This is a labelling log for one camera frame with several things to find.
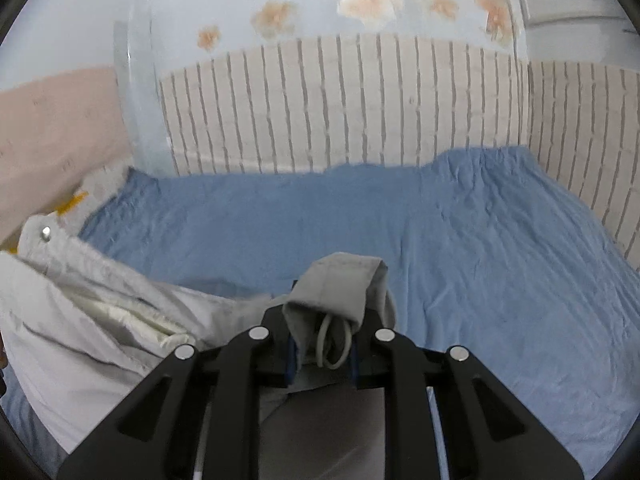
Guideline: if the light grey puffer jacket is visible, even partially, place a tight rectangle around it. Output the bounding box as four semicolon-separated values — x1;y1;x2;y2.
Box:
1;216;384;479

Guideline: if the blue bed sheet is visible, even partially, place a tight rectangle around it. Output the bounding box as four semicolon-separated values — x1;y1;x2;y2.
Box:
0;145;640;480

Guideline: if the pink padded headboard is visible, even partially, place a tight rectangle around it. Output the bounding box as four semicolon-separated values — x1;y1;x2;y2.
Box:
1;66;129;240

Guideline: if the clear plastic sheet roll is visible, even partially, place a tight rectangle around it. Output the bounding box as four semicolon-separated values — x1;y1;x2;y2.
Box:
113;0;178;178

